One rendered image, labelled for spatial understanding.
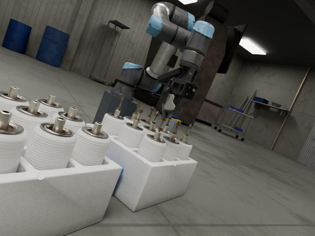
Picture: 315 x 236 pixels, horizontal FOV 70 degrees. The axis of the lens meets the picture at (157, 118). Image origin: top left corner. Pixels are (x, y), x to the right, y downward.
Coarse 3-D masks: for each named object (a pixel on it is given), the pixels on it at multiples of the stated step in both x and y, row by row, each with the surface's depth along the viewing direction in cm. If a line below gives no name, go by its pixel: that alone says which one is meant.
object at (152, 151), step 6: (144, 138) 84; (144, 144) 84; (150, 144) 82; (156, 144) 82; (162, 144) 84; (138, 150) 86; (144, 150) 83; (150, 150) 83; (156, 150) 83; (162, 150) 84; (144, 156) 83; (150, 156) 83; (156, 156) 84
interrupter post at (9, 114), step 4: (0, 112) 41; (4, 112) 41; (8, 112) 43; (0, 116) 41; (4, 116) 41; (8, 116) 42; (0, 120) 41; (4, 120) 42; (8, 120) 42; (0, 124) 41; (4, 124) 42; (8, 124) 43; (0, 128) 42; (4, 128) 42
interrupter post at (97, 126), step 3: (96, 123) 61; (99, 123) 63; (93, 126) 62; (96, 126) 61; (99, 126) 61; (93, 129) 62; (96, 129) 61; (99, 129) 62; (93, 132) 62; (96, 132) 62; (99, 132) 62
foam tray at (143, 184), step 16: (112, 144) 88; (128, 160) 83; (144, 160) 80; (160, 160) 90; (176, 160) 100; (192, 160) 108; (128, 176) 82; (144, 176) 78; (160, 176) 84; (176, 176) 96; (128, 192) 81; (144, 192) 80; (160, 192) 90; (176, 192) 103
